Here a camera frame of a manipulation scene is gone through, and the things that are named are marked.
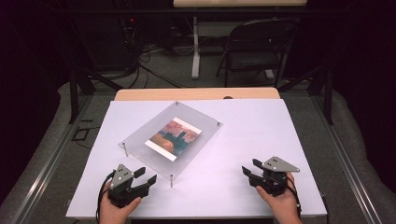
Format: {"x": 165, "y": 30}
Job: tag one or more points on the black metal stand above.
{"x": 327, "y": 93}
{"x": 74, "y": 93}

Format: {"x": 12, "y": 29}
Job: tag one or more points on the person's right hand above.
{"x": 283, "y": 208}

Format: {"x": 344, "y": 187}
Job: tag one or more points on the colourful landscape picture card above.
{"x": 174, "y": 138}

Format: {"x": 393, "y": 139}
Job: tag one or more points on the clear acrylic photo frame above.
{"x": 146, "y": 137}

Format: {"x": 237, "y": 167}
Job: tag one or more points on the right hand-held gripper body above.
{"x": 275, "y": 177}

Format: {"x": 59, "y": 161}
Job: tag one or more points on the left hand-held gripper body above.
{"x": 120, "y": 178}

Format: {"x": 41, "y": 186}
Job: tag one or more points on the person's left hand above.
{"x": 113, "y": 214}

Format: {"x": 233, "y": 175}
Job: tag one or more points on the white background desk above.
{"x": 196, "y": 46}

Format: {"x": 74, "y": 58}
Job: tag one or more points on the aluminium floor rail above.
{"x": 46, "y": 168}
{"x": 345, "y": 161}

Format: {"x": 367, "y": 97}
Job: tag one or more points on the black folding chair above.
{"x": 255, "y": 59}

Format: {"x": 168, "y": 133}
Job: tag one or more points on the light wooden table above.
{"x": 193, "y": 94}

